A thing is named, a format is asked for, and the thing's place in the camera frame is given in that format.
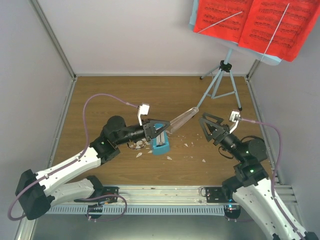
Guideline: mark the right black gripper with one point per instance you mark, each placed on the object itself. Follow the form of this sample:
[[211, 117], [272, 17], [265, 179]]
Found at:
[[217, 132]]

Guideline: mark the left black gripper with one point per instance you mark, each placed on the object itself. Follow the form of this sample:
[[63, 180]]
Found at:
[[149, 129]]

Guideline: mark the blue metronome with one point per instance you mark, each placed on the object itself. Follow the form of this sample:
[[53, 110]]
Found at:
[[160, 145]]

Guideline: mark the clear plastic metronome cover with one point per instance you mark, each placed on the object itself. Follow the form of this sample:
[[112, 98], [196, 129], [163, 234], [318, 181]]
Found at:
[[181, 120]]

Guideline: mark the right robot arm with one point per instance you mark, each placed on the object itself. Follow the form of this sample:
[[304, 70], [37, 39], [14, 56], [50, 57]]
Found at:
[[251, 187]]

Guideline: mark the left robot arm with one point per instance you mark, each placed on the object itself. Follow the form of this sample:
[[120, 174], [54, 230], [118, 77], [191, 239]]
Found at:
[[37, 192]]

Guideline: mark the red sheet music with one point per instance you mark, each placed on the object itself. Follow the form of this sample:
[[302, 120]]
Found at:
[[278, 28]]

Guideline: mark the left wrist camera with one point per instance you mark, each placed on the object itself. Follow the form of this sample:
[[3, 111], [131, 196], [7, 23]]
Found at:
[[143, 110]]

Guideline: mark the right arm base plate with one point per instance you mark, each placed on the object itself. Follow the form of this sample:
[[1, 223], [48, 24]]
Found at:
[[218, 194]]

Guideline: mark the aluminium front rail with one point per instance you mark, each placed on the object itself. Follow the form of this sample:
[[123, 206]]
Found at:
[[162, 195]]

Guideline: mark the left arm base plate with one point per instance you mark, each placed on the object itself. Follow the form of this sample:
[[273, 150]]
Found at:
[[105, 197]]

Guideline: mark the grey slotted cable duct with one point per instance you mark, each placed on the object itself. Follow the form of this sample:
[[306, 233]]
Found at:
[[194, 210]]

